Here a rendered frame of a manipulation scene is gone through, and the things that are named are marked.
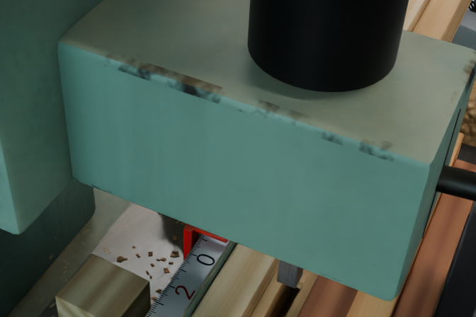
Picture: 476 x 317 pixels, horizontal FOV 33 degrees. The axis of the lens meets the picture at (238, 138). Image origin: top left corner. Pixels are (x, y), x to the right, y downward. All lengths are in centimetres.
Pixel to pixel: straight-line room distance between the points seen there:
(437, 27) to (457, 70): 27
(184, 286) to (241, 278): 3
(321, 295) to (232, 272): 4
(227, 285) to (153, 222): 23
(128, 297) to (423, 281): 20
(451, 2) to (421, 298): 27
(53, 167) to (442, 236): 19
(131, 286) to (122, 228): 9
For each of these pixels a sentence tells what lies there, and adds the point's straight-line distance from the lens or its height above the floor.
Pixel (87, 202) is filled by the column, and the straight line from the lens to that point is 57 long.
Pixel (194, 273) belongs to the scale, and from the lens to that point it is 36.
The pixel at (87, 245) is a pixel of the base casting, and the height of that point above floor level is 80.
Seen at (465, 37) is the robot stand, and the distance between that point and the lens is 89.
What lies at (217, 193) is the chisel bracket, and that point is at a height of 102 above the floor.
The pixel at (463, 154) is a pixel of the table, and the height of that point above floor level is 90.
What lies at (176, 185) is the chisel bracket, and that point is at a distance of 30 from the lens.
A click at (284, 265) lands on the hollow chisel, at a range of 35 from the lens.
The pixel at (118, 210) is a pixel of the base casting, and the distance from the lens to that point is 60.
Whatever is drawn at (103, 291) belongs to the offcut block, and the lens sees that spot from 50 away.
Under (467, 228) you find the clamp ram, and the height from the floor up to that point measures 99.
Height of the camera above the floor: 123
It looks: 41 degrees down
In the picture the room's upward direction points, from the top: 3 degrees clockwise
